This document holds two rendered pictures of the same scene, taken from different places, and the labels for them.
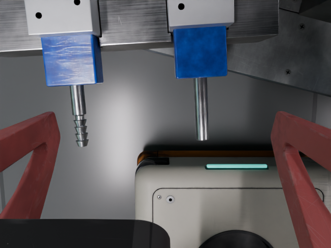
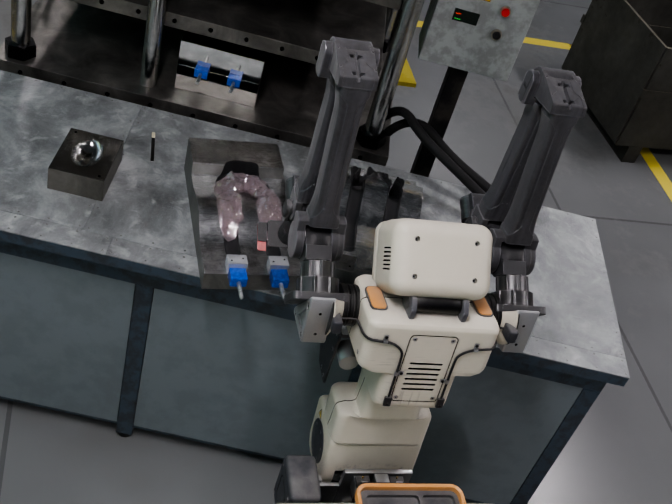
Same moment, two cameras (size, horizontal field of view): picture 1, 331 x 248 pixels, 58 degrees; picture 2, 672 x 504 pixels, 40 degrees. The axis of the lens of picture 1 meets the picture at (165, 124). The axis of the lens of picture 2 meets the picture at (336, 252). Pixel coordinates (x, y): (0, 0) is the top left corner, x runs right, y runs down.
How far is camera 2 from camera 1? 2.14 m
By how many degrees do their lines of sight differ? 59
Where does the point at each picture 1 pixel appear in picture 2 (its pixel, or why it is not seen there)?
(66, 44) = (237, 269)
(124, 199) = not seen: outside the picture
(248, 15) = (293, 271)
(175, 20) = (272, 264)
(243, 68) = not seen: hidden behind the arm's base
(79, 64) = (242, 274)
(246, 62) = not seen: hidden behind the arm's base
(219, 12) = (284, 263)
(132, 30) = (256, 271)
